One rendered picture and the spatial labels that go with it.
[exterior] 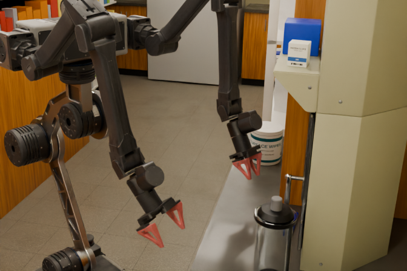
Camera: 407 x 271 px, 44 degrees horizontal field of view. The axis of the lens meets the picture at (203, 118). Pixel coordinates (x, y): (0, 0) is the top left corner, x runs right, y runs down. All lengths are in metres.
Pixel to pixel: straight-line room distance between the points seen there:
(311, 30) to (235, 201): 0.69
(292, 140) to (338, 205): 0.40
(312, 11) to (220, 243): 0.76
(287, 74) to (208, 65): 5.18
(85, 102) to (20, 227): 1.76
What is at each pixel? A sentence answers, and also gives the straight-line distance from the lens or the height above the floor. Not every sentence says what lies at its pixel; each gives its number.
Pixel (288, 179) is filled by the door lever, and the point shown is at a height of 1.20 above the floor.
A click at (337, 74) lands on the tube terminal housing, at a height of 1.51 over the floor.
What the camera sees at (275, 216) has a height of 1.18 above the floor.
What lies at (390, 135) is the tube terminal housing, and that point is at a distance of 1.43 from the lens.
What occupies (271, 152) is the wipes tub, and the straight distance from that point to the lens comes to 2.08.
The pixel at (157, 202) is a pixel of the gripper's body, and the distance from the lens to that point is 1.44.
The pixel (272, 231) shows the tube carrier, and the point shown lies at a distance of 1.29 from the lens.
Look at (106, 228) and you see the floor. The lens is 3.45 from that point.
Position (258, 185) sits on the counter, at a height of 0.94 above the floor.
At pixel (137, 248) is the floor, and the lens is 3.25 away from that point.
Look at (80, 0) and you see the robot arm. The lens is 1.36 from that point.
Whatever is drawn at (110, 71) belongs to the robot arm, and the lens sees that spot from 1.34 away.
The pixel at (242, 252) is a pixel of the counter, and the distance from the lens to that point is 1.56.
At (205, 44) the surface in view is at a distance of 6.39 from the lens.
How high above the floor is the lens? 1.83
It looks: 20 degrees down
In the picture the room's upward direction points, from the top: 1 degrees clockwise
